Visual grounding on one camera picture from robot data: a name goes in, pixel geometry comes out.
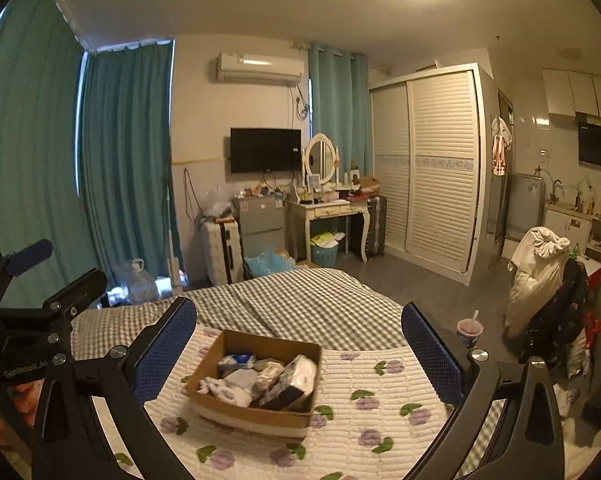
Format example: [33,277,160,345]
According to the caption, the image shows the white wall cabinets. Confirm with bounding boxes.
[543,69,601,122]

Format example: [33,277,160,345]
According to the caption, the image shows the white oval mirror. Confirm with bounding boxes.
[303,133,340,186]

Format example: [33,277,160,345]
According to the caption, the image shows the clear plastic bag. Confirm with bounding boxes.
[200,186,234,221]

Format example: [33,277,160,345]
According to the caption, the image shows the grey mini fridge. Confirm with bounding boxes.
[232,195,287,266]

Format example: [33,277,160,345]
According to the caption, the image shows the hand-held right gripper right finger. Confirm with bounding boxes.
[401,301,566,480]

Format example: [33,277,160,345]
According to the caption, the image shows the blue tissue packet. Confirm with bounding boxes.
[218,352,257,373]

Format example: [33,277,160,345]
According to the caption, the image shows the small white socks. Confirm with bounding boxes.
[200,376,237,402]

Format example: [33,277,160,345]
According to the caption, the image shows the narrow teal curtain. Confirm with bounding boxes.
[307,42,376,181]

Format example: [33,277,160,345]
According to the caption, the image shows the white sock with grey cuff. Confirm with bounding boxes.
[225,369,261,407]

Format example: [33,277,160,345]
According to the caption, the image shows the teal window curtain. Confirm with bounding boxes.
[78,37,184,291]

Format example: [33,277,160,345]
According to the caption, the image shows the person's left hand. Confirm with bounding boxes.
[8,380,44,428]

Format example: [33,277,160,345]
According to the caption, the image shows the black range hood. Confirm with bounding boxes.
[577,120,601,175]

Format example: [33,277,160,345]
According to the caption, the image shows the hanging pink clothes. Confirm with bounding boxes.
[490,116,513,177]

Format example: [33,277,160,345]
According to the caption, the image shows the white slatted wardrobe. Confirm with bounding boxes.
[369,63,496,287]

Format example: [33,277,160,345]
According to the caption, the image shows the silver refrigerator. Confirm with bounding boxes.
[505,172,546,241]

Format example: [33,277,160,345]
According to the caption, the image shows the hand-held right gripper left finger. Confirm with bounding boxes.
[30,296,198,480]

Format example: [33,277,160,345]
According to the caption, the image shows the drink cup with straw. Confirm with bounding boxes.
[456,310,485,350]

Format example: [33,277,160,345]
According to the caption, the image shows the white dressing table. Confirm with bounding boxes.
[286,199,376,263]

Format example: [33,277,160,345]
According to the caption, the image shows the floral print tissue pack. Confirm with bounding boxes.
[258,354,318,411]

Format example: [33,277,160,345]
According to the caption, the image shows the wide teal curtain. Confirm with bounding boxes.
[0,0,88,311]

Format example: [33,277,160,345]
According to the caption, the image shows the brown cardboard box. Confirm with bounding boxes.
[186,329,323,441]

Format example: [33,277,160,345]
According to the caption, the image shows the blue waste basket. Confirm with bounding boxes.
[310,242,340,268]

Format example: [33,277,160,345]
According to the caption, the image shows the dark suitcase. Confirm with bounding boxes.
[350,195,387,256]

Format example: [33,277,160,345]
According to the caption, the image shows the white air conditioner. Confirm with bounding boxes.
[215,51,305,86]

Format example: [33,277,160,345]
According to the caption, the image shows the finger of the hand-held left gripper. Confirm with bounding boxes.
[0,240,54,312]
[40,268,108,335]

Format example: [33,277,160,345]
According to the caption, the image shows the white kitchen counter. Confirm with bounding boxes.
[544,202,601,281]

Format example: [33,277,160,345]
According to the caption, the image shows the blue plastic bag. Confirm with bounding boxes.
[244,252,297,280]

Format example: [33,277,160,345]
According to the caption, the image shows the white suitcase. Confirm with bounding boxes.
[202,217,245,286]

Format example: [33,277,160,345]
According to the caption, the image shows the black wall television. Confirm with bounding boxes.
[230,128,302,174]

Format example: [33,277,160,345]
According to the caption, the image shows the large clear water bottle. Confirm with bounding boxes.
[114,258,160,306]

